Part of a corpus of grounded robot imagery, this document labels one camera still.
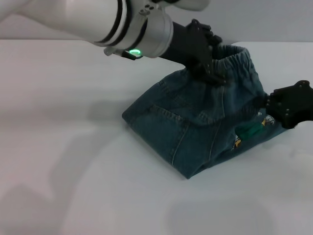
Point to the blue denim shorts with print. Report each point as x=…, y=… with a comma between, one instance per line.
x=195, y=122

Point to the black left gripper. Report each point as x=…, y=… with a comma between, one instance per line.
x=188, y=46

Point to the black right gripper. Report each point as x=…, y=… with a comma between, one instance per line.
x=291, y=105

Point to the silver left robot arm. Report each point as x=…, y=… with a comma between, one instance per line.
x=85, y=22

